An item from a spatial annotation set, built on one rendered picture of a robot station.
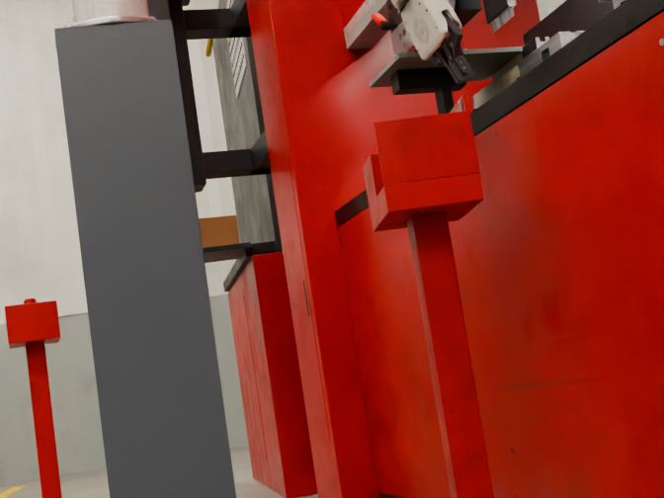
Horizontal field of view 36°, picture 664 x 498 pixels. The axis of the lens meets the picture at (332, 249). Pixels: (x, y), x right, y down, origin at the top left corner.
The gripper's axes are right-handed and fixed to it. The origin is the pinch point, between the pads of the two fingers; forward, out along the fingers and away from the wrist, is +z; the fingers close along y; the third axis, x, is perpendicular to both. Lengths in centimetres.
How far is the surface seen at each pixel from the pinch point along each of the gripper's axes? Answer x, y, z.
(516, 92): 5.3, 3.4, 8.5
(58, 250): 51, -700, -183
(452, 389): -29, -6, 47
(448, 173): -16.7, 6.3, 16.7
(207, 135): 206, -669, -216
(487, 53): 16.7, -13.1, -4.4
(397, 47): 33, -65, -29
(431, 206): -21.5, 4.7, 20.1
